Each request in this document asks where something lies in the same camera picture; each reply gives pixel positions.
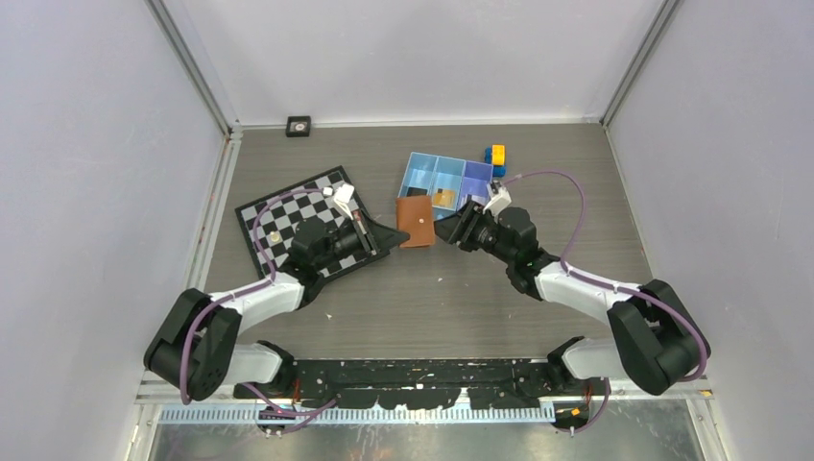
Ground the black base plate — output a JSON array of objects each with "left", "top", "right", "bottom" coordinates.
[{"left": 231, "top": 357, "right": 611, "bottom": 412}]

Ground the light blue bin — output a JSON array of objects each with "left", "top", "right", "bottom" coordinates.
[
  {"left": 430, "top": 156, "right": 465, "bottom": 211},
  {"left": 397, "top": 152, "right": 439, "bottom": 198}
]

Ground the small black square box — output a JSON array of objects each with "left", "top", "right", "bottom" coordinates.
[{"left": 285, "top": 115, "right": 312, "bottom": 137}]

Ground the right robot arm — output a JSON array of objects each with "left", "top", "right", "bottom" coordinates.
[{"left": 434, "top": 202, "right": 711, "bottom": 396}]

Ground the blue yellow toy block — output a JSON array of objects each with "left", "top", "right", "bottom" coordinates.
[{"left": 484, "top": 144, "right": 507, "bottom": 178}]

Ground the light blue middle bin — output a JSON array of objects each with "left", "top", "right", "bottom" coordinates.
[{"left": 430, "top": 156, "right": 465, "bottom": 211}]

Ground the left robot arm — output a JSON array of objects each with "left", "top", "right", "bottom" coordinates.
[{"left": 143, "top": 211, "right": 410, "bottom": 403}]

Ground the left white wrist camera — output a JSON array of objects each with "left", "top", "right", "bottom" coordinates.
[{"left": 322, "top": 182, "right": 355, "bottom": 219}]

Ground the black white chessboard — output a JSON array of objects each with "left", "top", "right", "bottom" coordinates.
[{"left": 235, "top": 165, "right": 351, "bottom": 279}]

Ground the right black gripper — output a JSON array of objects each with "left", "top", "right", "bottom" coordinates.
[{"left": 427, "top": 199, "right": 515, "bottom": 265}]

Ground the purple right bin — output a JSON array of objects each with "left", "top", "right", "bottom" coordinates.
[{"left": 458, "top": 160, "right": 492, "bottom": 207}]

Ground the brown leather card holder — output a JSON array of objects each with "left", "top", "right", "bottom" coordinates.
[{"left": 395, "top": 195, "right": 436, "bottom": 248}]

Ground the orange card in bin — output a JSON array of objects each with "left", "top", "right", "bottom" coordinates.
[{"left": 432, "top": 188, "right": 456, "bottom": 209}]

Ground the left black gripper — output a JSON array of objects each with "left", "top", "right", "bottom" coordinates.
[{"left": 314, "top": 208, "right": 408, "bottom": 272}]

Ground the light blue left bin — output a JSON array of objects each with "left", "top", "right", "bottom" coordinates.
[{"left": 397, "top": 152, "right": 439, "bottom": 198}]

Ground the black card in bin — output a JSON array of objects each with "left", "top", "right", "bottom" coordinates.
[{"left": 406, "top": 187, "right": 427, "bottom": 197}]

